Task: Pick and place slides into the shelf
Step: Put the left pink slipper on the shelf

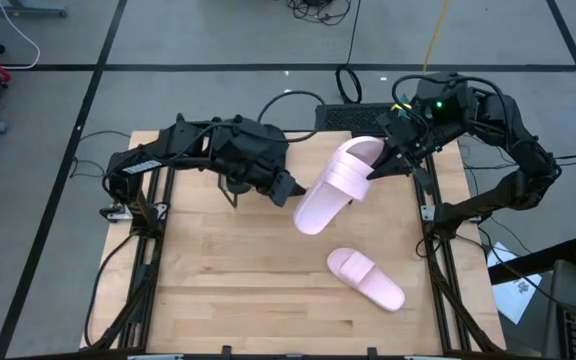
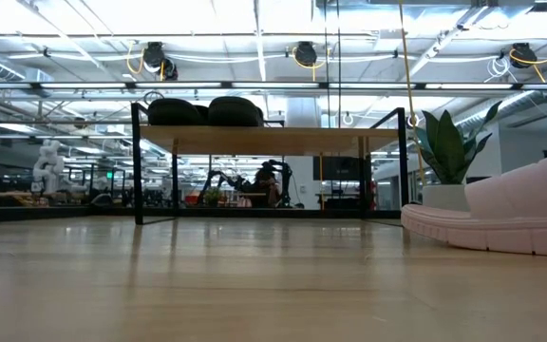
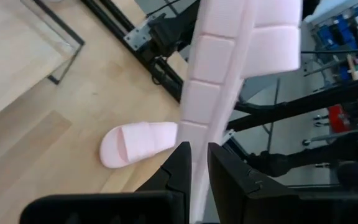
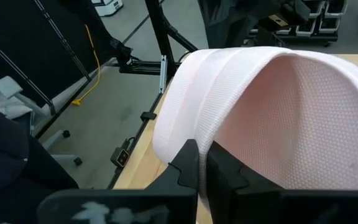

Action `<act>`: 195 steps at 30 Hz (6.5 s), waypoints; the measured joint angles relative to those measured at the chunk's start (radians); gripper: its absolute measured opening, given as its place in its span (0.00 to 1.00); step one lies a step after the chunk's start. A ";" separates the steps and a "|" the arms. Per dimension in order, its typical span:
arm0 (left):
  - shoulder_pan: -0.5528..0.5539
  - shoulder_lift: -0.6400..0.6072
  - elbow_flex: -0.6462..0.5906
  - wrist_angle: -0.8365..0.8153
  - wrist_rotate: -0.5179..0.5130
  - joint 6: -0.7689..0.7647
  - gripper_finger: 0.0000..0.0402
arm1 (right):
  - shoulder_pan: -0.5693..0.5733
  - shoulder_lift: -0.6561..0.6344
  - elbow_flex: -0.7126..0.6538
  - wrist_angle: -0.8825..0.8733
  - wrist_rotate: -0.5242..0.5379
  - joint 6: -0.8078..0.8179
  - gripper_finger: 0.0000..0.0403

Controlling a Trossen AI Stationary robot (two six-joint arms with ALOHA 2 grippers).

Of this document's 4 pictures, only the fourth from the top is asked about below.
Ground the large black board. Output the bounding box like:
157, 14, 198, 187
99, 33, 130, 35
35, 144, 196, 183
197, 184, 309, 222
0, 0, 119, 108

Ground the black table clamp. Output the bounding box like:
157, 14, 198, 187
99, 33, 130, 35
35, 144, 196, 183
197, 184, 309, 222
140, 111, 158, 123

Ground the white box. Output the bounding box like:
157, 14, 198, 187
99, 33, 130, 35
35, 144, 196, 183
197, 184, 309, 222
91, 0, 124, 17

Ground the small black table camera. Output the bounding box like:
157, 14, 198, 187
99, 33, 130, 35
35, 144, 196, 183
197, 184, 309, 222
109, 146, 132, 169

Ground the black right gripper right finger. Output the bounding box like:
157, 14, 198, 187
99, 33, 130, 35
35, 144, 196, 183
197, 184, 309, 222
206, 141, 358, 224

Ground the person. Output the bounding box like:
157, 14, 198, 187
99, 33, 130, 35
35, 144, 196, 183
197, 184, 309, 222
0, 8, 80, 224

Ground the grey wheeled chair base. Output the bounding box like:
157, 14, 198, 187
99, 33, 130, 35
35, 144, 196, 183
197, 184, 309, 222
0, 76, 83, 166

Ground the yellow cable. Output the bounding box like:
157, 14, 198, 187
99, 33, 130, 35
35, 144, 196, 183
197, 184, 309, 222
71, 24, 102, 107

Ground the pink slide sandal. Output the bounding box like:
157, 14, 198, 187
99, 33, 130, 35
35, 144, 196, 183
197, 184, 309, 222
152, 45, 358, 203

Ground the black wheeled cart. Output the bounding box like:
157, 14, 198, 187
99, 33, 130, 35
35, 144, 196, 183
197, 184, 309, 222
250, 30, 339, 47

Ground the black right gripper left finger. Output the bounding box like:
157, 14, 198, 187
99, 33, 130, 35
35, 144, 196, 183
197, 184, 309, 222
37, 139, 200, 224

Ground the black aluminium table frame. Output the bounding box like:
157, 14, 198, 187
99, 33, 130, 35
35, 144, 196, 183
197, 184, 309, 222
106, 0, 200, 190

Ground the white storage bin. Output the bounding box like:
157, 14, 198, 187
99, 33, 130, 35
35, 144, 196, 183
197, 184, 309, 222
324, 0, 348, 19
295, 23, 319, 37
318, 17, 341, 34

